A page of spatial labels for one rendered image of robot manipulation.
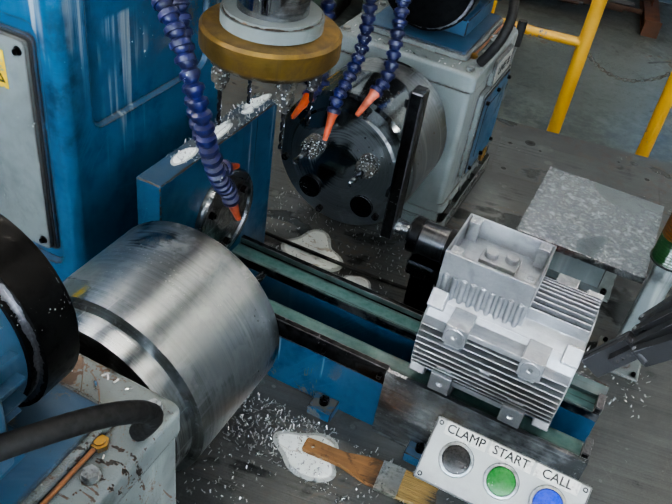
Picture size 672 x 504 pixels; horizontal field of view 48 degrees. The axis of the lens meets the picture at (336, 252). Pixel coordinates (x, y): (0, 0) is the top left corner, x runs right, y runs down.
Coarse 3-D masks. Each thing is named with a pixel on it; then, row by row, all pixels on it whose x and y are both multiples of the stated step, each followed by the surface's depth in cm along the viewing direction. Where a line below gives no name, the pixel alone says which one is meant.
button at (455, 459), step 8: (448, 448) 80; (456, 448) 80; (464, 448) 80; (448, 456) 80; (456, 456) 79; (464, 456) 79; (448, 464) 79; (456, 464) 79; (464, 464) 79; (456, 472) 79
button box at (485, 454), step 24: (432, 432) 81; (456, 432) 81; (432, 456) 81; (480, 456) 80; (504, 456) 79; (432, 480) 80; (456, 480) 80; (480, 480) 79; (528, 480) 78; (552, 480) 78; (576, 480) 78
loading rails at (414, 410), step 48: (240, 240) 127; (288, 288) 123; (336, 288) 121; (288, 336) 113; (336, 336) 113; (384, 336) 119; (288, 384) 119; (336, 384) 114; (384, 384) 108; (576, 384) 111; (384, 432) 114; (480, 432) 104; (528, 432) 102; (576, 432) 111
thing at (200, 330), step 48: (144, 240) 87; (192, 240) 87; (96, 288) 79; (144, 288) 80; (192, 288) 82; (240, 288) 86; (96, 336) 75; (144, 336) 76; (192, 336) 79; (240, 336) 84; (144, 384) 75; (192, 384) 78; (240, 384) 85; (192, 432) 81
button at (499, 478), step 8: (496, 472) 78; (504, 472) 78; (512, 472) 78; (488, 480) 78; (496, 480) 78; (504, 480) 78; (512, 480) 78; (488, 488) 78; (496, 488) 78; (504, 488) 78; (512, 488) 78
